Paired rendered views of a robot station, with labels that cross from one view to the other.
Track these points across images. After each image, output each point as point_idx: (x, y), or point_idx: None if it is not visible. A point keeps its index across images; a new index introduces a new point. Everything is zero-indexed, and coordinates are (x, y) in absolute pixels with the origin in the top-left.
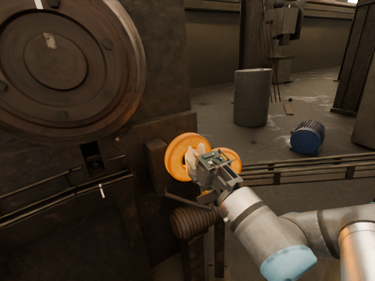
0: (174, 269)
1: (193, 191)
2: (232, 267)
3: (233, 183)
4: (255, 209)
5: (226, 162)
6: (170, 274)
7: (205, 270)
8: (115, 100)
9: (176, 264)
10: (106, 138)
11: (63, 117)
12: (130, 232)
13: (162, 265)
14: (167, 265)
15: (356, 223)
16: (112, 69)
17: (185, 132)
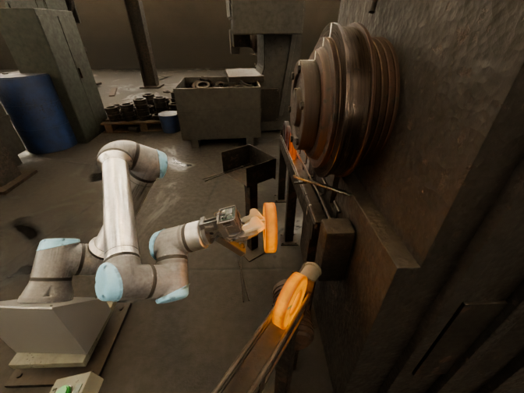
0: (307, 347)
1: (352, 346)
2: None
3: (201, 219)
4: (182, 226)
5: (217, 220)
6: None
7: (292, 382)
8: (313, 151)
9: (312, 351)
10: (341, 185)
11: (290, 139)
12: (303, 258)
13: (316, 335)
14: (315, 341)
15: (130, 250)
16: (301, 125)
17: (375, 270)
